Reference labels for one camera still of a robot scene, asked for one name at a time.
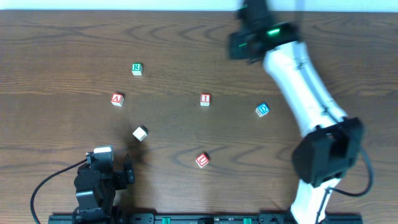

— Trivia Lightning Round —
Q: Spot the white block green B side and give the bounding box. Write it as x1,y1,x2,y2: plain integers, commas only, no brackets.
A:
132,125,149,142

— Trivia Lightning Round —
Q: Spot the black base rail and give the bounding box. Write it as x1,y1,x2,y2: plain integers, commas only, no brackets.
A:
48,212,363,224

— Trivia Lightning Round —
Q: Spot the red letter U block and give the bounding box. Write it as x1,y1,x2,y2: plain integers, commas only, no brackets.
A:
195,153,210,168

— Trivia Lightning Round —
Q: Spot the red letter I block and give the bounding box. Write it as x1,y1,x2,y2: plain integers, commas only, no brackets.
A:
200,93,211,106

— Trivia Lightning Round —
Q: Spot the red letter A block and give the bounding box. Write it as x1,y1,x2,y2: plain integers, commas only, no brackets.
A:
111,93,124,106

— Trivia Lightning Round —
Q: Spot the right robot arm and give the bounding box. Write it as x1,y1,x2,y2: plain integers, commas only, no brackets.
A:
228,22,363,223

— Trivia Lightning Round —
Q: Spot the green letter R block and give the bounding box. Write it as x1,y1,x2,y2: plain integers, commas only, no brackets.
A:
131,63,143,76

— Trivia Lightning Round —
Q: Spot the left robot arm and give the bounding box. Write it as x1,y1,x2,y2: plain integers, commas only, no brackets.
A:
72,152,135,223

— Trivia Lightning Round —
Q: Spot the blue letter D block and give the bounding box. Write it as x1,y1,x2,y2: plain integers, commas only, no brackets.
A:
255,103,270,118

